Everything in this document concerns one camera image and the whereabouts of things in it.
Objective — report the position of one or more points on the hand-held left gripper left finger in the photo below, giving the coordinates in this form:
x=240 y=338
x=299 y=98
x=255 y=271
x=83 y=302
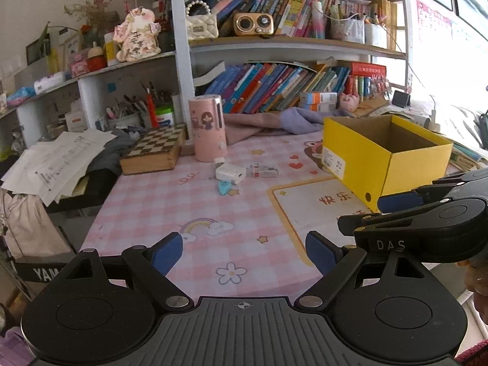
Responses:
x=167 y=251

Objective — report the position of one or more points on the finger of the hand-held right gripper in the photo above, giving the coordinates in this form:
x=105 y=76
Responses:
x=400 y=202
x=366 y=224

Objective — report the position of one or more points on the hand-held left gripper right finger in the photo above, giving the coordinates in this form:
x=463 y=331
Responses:
x=322 y=253

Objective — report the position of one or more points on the yellow cardboard box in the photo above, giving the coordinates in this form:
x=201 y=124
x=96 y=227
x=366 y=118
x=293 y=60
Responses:
x=362 y=160

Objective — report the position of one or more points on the white charger plug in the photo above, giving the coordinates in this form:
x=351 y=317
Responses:
x=230 y=173

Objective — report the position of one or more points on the person's right hand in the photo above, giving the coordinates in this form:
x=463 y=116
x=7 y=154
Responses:
x=479 y=286

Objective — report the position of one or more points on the pink checkered table mat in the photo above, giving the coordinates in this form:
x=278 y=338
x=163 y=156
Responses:
x=236 y=213

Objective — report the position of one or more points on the white power adapter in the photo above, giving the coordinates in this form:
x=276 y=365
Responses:
x=432 y=122

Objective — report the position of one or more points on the pile of loose papers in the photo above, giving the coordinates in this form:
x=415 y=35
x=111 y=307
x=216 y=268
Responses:
x=411 y=113

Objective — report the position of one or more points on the black electric keyboard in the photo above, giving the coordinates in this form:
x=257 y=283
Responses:
x=95 y=190

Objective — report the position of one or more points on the brown cardboard piece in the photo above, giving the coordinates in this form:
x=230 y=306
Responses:
x=375 y=105

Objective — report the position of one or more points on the black phone stand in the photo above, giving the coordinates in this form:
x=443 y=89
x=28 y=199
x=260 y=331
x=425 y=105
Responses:
x=399 y=99

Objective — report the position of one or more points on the small white cube plug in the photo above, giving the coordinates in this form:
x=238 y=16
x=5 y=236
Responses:
x=220 y=161

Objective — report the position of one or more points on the wooden chessboard box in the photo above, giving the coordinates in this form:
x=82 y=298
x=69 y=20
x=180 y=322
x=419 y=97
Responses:
x=156 y=141

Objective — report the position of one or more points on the pink pig plush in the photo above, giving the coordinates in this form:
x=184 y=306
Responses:
x=349 y=103

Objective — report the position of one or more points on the dark grey garment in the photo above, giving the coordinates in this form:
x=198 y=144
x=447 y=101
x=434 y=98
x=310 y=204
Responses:
x=114 y=148

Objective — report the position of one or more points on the orange blue white carton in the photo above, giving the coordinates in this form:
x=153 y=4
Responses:
x=318 y=97
x=318 y=107

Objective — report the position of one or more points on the pink cartoon tumbler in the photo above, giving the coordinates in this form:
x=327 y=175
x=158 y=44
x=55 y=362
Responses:
x=207 y=129

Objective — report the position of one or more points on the green lid jar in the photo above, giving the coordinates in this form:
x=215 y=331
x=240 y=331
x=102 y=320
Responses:
x=164 y=118

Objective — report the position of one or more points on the red hardcover book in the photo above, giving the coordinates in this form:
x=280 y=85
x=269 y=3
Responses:
x=368 y=69

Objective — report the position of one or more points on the purple pink cloth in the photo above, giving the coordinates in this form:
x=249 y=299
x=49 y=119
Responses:
x=274 y=122

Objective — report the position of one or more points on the holder full of pens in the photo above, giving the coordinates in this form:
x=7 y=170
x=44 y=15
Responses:
x=125 y=120

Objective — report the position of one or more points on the person's red garment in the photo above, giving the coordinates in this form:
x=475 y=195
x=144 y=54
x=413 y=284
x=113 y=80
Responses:
x=476 y=358

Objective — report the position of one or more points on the stack of printed paper sheets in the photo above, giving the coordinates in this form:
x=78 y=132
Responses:
x=57 y=160

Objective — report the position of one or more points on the white tote bag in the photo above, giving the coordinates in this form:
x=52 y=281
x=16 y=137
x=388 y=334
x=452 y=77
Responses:
x=26 y=225

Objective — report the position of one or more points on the white red box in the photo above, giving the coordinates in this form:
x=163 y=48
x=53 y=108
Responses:
x=76 y=122

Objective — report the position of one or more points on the white pen holder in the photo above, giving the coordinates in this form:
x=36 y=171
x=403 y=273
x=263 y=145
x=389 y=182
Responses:
x=375 y=36

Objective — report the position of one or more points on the row of blue spined books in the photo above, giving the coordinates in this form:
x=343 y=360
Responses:
x=259 y=87

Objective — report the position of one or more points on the bamboo slat roll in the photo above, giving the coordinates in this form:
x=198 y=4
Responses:
x=392 y=26

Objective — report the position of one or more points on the white shelf unit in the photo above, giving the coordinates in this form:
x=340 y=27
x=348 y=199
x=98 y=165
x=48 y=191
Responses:
x=85 y=95

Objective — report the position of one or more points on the clear pen holder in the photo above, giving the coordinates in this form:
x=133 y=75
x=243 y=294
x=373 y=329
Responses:
x=347 y=30

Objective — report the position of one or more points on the wooden bookshelf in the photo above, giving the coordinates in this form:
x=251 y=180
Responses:
x=286 y=41

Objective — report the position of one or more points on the pastel gradient bottle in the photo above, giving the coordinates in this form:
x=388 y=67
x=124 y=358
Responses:
x=319 y=21

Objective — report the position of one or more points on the red round jar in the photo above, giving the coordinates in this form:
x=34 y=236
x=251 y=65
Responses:
x=97 y=63

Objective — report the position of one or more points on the pink gift box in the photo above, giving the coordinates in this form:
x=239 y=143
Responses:
x=79 y=66

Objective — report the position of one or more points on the white tissue pack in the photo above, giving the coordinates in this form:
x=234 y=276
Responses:
x=48 y=83

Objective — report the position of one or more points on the blue wipes pack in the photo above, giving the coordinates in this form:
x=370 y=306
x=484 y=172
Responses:
x=21 y=97

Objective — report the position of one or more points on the row of colourful picture books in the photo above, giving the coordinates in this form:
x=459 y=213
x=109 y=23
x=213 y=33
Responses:
x=282 y=11

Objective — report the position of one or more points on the white quilted handbag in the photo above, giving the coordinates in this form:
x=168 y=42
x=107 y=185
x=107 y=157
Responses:
x=202 y=26

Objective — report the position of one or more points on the gold retro radio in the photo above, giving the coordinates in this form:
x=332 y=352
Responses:
x=253 y=24

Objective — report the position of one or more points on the dried flower bouquet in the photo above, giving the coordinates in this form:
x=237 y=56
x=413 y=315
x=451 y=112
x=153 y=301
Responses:
x=93 y=11

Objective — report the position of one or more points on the pink wall poster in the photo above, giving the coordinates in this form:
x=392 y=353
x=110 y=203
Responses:
x=432 y=23

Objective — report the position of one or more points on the black photo frame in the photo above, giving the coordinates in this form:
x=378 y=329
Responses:
x=38 y=51

